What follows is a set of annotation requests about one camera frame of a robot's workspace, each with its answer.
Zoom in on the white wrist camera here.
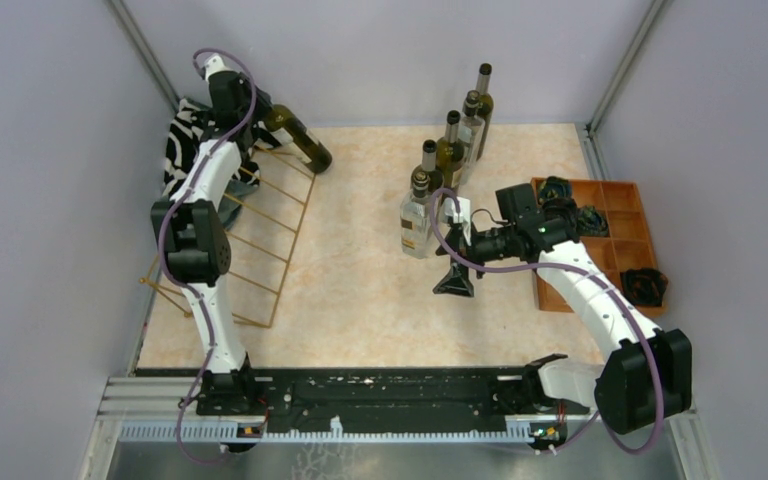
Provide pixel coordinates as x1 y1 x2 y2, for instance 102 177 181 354
443 196 472 246
196 53 229 82

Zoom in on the dark rosette back compartment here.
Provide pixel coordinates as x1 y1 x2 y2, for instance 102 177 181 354
536 176 572 205

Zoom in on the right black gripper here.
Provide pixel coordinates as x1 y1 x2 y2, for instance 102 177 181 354
433 221 516 297

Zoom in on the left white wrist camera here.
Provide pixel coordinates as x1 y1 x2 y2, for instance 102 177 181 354
196 53 229 82

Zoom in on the zebra pattern cloth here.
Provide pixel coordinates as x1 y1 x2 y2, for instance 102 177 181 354
162 97 260 198

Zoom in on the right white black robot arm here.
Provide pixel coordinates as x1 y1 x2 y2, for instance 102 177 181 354
430 184 692 434

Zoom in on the black rosette middle tray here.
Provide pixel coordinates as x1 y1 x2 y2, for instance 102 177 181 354
542 197 578 229

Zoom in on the clear tall glass bottle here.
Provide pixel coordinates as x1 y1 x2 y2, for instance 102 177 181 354
459 90 485 187

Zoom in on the olive green wine bottle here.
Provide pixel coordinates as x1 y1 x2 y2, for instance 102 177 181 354
436 110 465 191

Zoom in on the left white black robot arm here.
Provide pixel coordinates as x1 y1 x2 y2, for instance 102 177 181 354
151 48 260 414

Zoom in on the gold wire wine rack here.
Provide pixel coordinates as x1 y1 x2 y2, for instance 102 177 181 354
138 142 319 330

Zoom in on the clear glass liquor bottle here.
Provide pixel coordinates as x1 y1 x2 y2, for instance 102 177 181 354
400 170 432 259

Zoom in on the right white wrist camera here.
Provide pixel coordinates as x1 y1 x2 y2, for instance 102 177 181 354
443 196 472 246

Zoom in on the black rosette front compartment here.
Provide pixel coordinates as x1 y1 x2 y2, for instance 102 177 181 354
620 267 669 307

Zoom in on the grey green fluffy cloth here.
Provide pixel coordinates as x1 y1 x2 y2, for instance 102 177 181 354
217 180 260 230

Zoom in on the dark green wine bottle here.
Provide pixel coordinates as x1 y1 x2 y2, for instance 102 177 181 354
262 104 332 174

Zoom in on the green bottle grey capsule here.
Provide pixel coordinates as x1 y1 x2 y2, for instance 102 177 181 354
475 63 494 160

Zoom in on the dark green rosette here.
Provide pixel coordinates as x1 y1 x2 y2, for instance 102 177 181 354
576 205 610 238

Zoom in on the dark labelled wine bottle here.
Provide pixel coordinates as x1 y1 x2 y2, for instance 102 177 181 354
417 139 444 194

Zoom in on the grey slotted cable duct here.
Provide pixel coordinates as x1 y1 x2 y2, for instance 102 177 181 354
119 420 561 446

